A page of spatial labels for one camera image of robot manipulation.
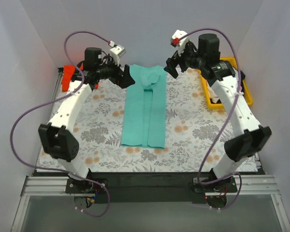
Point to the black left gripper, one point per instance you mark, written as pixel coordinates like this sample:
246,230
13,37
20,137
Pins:
121,76

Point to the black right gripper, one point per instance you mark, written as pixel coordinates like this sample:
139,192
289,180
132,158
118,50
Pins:
180,61

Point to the teal t shirt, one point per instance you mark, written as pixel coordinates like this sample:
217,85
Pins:
144,123

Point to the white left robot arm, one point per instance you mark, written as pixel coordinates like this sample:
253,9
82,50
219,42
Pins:
56,136

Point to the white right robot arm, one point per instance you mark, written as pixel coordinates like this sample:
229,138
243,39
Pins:
225,80

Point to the white t shirt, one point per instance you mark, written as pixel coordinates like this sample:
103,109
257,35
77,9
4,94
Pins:
215,100

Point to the folded orange t shirt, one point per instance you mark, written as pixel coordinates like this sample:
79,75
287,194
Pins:
68,71

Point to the yellow plastic bin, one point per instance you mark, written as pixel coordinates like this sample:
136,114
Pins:
208,92

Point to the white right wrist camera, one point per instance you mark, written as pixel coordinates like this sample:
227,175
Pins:
179,40

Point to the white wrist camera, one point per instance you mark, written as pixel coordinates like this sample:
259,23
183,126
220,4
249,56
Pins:
179,40
116,53

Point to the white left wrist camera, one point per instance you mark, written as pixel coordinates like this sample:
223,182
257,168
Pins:
116,53

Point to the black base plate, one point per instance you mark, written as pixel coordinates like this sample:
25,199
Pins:
131,187

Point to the aluminium rail frame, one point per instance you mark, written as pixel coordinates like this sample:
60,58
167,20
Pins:
55,186

